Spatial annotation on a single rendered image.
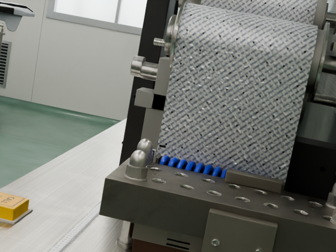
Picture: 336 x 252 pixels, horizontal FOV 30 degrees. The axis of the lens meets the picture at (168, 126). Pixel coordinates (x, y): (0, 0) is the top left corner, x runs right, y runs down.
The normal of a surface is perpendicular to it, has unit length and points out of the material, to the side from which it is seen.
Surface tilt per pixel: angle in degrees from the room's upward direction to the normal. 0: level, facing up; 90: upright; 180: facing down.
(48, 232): 0
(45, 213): 0
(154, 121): 90
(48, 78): 90
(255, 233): 90
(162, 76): 90
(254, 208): 0
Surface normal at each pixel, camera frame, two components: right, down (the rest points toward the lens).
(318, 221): 0.18, -0.97
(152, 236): -0.17, 0.14
